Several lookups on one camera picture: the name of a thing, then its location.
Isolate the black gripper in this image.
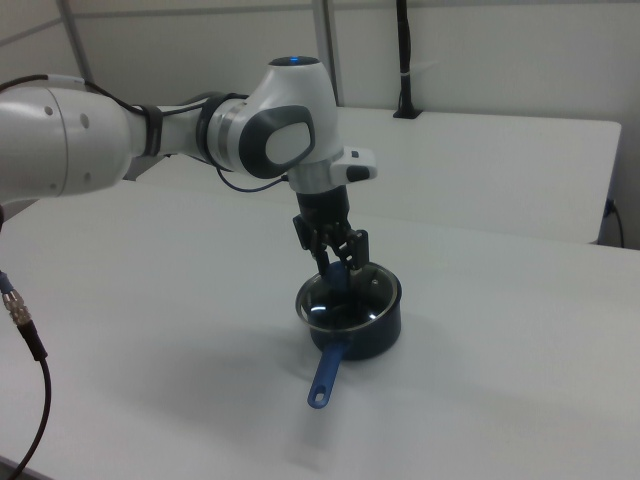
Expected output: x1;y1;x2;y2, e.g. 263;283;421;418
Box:
292;185;372;276

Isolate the black camera pole with clamp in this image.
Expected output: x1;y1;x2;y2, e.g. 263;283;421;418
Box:
392;0;424;120

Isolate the white side table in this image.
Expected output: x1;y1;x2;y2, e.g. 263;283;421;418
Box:
124;104;622;246

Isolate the black cable with metal connector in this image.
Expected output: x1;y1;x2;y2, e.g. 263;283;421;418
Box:
0;269;54;471

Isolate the glass lid blue knob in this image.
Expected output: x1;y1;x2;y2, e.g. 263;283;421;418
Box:
295;263;401;331

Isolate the thin black cable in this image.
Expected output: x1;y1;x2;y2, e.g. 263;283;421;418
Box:
606;199;627;249

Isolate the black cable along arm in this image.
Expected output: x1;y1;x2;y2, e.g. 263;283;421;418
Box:
0;74;211;122

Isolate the dark blue saucepan blue handle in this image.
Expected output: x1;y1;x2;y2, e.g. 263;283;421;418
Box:
295;262;404;409

